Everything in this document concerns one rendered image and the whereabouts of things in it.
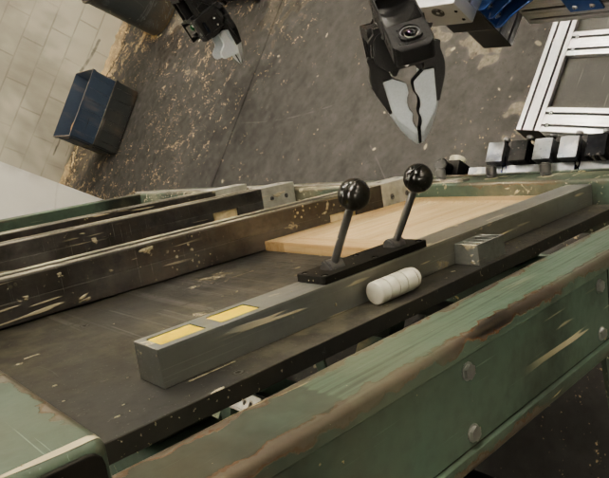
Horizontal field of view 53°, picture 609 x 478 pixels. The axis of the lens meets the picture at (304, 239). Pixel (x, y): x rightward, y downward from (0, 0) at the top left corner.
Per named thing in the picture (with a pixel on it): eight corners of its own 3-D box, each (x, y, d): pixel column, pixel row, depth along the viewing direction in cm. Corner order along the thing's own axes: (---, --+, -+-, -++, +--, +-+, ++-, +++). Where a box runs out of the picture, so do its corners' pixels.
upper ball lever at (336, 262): (351, 279, 76) (381, 185, 69) (330, 286, 73) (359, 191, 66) (331, 262, 78) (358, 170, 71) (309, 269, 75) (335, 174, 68)
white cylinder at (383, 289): (384, 306, 73) (425, 288, 78) (381, 283, 72) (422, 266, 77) (366, 303, 75) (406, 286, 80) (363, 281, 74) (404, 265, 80)
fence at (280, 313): (593, 204, 119) (591, 183, 118) (164, 390, 57) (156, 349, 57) (567, 204, 122) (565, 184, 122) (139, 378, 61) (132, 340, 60)
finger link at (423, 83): (434, 126, 81) (421, 58, 78) (446, 137, 76) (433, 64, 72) (412, 133, 81) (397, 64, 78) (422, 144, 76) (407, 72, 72)
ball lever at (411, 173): (411, 255, 83) (443, 169, 76) (393, 262, 81) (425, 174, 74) (391, 241, 86) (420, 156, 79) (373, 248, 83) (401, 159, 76)
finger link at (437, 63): (447, 95, 75) (434, 23, 72) (451, 97, 74) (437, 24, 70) (410, 105, 75) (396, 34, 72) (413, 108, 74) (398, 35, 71)
